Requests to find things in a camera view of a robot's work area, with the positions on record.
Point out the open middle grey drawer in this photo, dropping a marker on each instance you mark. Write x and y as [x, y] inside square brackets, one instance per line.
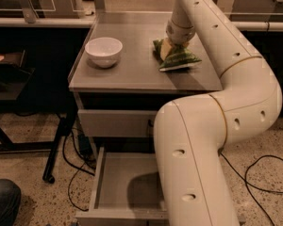
[126, 191]

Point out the green jalapeno chip bag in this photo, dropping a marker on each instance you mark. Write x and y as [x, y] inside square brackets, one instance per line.
[180, 57]

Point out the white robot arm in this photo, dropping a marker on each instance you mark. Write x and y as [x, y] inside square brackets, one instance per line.
[190, 131]

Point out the grey drawer cabinet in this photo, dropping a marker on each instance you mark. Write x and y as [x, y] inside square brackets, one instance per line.
[135, 82]

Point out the black side table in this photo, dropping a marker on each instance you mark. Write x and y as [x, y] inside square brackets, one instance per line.
[14, 77]

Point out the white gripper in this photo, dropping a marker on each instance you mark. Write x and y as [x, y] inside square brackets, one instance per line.
[179, 33]

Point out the person knee in jeans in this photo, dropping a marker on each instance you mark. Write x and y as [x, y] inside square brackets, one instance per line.
[10, 198]

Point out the white rail bar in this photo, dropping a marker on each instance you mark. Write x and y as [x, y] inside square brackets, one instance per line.
[52, 22]

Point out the closed top grey drawer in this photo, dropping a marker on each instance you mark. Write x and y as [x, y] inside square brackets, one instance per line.
[115, 123]

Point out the black drawer handle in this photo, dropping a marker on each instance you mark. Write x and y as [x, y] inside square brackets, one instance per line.
[150, 124]

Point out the white ceramic bowl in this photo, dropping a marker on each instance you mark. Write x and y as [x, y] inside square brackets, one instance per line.
[104, 52]

